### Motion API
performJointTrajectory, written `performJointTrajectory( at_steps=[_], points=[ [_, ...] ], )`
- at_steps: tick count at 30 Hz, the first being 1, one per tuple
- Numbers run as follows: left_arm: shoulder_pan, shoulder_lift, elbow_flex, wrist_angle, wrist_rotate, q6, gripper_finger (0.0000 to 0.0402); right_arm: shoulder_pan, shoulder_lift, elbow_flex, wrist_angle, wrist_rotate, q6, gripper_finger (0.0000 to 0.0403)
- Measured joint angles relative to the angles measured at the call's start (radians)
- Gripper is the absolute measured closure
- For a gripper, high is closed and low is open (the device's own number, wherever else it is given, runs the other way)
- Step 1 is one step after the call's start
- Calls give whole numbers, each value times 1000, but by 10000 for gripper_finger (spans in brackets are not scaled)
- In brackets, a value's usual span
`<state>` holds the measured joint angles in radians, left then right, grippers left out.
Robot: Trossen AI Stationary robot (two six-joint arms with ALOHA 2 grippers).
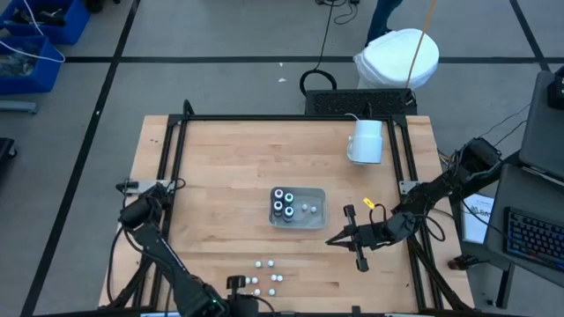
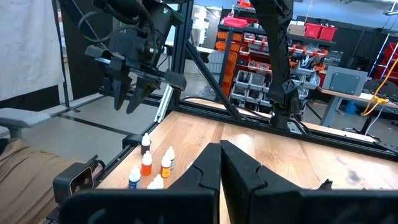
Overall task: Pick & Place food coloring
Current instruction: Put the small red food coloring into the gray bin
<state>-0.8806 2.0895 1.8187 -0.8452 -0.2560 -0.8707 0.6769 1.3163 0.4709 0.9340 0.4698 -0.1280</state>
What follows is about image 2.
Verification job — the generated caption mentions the black storage shelf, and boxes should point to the black storage shelf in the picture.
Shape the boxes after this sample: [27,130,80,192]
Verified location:
[214,12,338,110]

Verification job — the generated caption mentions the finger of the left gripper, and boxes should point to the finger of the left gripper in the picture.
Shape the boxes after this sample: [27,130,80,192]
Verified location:
[125,75,163,115]
[109,63,133,111]

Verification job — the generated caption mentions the silver aluminium rail piece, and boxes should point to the silver aluminium rail piece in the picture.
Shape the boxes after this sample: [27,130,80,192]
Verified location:
[154,83,174,124]

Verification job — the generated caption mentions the wooden desk grey legs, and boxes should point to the wooden desk grey legs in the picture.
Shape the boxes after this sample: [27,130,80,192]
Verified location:
[316,86,398,127]

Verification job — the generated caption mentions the white ladder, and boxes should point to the white ladder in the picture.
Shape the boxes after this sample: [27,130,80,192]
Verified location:
[369,30,398,82]

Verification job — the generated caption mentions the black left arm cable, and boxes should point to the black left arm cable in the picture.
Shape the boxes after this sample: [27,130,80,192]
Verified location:
[76,8,147,45]

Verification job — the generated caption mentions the white fabric backdrop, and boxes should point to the white fabric backdrop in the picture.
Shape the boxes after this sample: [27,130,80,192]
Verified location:
[0,0,65,102]

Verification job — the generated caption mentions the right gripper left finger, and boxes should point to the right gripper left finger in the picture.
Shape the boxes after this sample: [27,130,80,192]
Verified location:
[58,142,223,224]

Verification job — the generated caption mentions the yellow power cord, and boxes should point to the yellow power cord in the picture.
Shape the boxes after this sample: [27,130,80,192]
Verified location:
[362,57,398,118]

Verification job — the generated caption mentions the black aluminium rig frame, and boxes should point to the black aluminium rig frame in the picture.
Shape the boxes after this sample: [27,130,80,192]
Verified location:
[98,0,398,162]

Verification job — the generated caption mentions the person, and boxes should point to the person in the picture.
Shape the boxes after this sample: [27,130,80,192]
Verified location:
[0,138,98,224]

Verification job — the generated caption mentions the small dropper bottle blue label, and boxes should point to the small dropper bottle blue label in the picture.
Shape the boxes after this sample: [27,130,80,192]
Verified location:
[128,166,142,190]

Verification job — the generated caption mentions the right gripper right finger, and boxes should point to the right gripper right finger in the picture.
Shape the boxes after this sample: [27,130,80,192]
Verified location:
[220,139,398,224]

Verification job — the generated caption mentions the grey plastic storage bin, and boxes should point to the grey plastic storage bin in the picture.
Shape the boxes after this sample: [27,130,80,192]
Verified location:
[234,70,253,94]
[251,72,271,94]

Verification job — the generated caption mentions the black light stand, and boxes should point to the black light stand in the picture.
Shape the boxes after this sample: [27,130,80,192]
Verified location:
[51,0,80,113]

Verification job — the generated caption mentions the small white-capped dropper bottle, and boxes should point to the small white-capped dropper bottle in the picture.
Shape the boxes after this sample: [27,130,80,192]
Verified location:
[165,146,176,170]

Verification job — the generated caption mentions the red plastic bin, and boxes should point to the red plastic bin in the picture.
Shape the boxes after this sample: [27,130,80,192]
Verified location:
[223,16,259,29]
[303,22,323,40]
[320,25,338,42]

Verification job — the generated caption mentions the grey equipment box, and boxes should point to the grey equipment box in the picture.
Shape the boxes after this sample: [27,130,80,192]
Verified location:
[321,65,369,97]

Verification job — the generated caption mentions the large bottle black tip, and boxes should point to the large bottle black tip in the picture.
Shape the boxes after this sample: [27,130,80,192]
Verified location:
[317,178,333,190]

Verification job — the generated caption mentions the grey chair armrest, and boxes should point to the grey chair armrest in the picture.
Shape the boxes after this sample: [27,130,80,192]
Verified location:
[0,107,52,139]

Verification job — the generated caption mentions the blue bucket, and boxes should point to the blue bucket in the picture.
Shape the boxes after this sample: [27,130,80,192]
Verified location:
[344,100,359,115]

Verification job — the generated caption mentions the white machine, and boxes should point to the white machine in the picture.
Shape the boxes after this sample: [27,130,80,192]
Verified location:
[190,4,211,45]

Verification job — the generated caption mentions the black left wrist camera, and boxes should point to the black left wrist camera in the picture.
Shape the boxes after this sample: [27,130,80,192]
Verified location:
[154,3,185,29]

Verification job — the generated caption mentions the orange drawer unit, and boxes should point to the orange drawer unit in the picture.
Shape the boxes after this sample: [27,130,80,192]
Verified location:
[216,30,244,98]

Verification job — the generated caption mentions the black exterior camera box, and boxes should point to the black exterior camera box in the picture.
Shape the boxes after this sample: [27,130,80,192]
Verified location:
[52,161,96,205]

